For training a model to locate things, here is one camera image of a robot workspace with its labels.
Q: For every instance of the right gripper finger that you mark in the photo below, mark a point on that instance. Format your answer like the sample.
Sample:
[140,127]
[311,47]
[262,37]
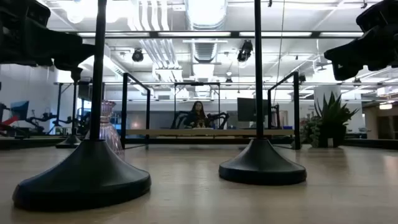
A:
[351,51]
[345,72]

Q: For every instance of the potted aloe plant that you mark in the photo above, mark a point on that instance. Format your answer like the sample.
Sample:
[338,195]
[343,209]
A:
[334,124]

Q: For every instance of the black ceiling spotlight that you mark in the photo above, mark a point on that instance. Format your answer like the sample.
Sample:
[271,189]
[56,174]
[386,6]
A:
[137,56]
[245,52]

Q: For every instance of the blue lit monitor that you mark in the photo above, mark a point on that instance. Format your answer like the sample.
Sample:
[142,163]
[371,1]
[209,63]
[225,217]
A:
[19,110]

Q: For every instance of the small green succulent plant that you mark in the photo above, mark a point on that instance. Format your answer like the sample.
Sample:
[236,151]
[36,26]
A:
[311,130]

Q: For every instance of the red background object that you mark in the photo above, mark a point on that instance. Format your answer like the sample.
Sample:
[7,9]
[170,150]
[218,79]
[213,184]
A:
[7,122]

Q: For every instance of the dark computer monitor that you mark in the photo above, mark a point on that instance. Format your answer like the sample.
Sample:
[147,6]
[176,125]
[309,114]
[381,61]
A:
[245,109]

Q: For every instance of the person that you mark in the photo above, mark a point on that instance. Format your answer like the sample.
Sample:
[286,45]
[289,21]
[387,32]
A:
[197,116]

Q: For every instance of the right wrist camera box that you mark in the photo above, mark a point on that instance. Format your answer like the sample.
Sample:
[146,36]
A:
[381,15]

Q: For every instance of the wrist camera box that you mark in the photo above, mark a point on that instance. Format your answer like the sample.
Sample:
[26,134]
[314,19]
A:
[381,15]
[38,12]

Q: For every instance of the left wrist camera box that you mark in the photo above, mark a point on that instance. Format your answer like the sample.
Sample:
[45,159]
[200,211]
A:
[38,12]

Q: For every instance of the bright wall lamp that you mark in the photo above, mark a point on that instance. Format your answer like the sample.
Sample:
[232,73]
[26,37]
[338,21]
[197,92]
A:
[385,106]

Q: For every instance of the black aluminium table frame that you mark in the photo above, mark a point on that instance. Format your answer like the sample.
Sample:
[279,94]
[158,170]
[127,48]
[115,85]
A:
[234,34]

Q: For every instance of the black background station frame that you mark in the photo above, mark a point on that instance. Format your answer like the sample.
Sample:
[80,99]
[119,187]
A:
[197,83]

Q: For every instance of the wooden shelf with black frame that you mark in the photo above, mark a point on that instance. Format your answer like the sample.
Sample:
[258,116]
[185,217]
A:
[186,132]

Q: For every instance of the silver ceiling air duct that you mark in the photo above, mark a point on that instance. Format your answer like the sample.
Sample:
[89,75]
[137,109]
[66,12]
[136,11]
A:
[205,18]

